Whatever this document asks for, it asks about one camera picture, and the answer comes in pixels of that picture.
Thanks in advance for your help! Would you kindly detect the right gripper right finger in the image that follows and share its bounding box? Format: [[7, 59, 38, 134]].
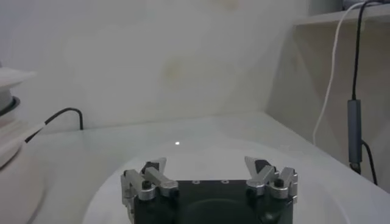
[[244, 156, 299, 205]]

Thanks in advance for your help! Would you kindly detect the black cable with adapter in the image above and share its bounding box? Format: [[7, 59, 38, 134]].
[[347, 0, 378, 186]]

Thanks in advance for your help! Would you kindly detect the black pot power cord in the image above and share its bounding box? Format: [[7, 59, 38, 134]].
[[24, 107, 85, 144]]

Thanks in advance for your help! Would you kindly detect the cream electric cooking pot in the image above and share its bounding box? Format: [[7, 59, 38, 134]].
[[0, 66, 46, 170]]

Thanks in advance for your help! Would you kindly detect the white round plate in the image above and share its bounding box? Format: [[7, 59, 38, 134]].
[[82, 141, 351, 224]]

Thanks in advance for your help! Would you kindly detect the white charging cable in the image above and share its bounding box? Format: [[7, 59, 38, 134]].
[[312, 1, 366, 146]]

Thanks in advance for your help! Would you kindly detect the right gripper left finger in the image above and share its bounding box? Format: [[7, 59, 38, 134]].
[[120, 156, 180, 211]]

